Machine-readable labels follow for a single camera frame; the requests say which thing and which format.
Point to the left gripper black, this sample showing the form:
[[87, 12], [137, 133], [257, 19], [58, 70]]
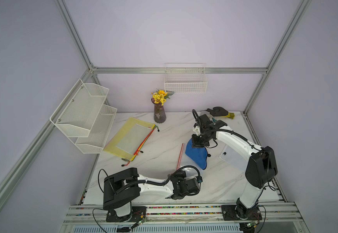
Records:
[[179, 174]]

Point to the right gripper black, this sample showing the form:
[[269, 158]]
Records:
[[195, 143]]

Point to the blue microfiber cleaning cloth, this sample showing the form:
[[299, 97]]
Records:
[[198, 155]]

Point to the yellow mesh document bag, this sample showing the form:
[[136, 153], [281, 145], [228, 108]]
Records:
[[128, 141]]

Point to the red zipper mesh document bag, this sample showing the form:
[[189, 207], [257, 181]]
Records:
[[184, 160]]

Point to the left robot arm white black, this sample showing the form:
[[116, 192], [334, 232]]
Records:
[[121, 188]]

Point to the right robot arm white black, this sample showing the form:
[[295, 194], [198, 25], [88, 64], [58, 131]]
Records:
[[261, 167]]

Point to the black yellow work glove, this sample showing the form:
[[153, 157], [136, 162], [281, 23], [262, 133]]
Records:
[[220, 112]]

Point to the dark purple glass vase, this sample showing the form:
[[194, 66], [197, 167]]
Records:
[[159, 114]]

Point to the yellow artificial flowers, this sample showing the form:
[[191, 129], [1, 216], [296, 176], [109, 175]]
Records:
[[160, 97]]

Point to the white two-tier mesh shelf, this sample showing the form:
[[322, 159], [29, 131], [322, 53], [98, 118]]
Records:
[[85, 118]]

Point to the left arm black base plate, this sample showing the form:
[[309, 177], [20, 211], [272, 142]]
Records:
[[127, 213]]

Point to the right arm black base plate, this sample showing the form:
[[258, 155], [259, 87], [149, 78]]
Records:
[[239, 212]]

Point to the white wire wall basket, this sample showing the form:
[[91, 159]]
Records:
[[185, 78]]

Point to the aluminium frame rail base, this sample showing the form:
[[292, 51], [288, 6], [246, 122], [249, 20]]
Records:
[[275, 217]]

